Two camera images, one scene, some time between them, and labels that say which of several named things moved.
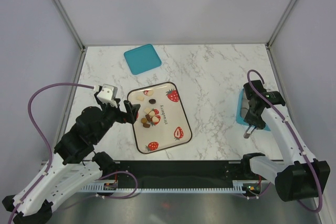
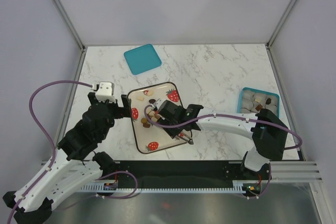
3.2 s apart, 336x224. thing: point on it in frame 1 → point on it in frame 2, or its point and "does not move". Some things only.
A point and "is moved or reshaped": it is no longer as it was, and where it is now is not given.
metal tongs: (249, 131) is moved or reshaped
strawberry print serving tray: (161, 121) does not move
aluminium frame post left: (62, 9) does not move
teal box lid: (142, 59) does not move
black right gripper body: (252, 117) → (172, 132)
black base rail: (179, 174) does not move
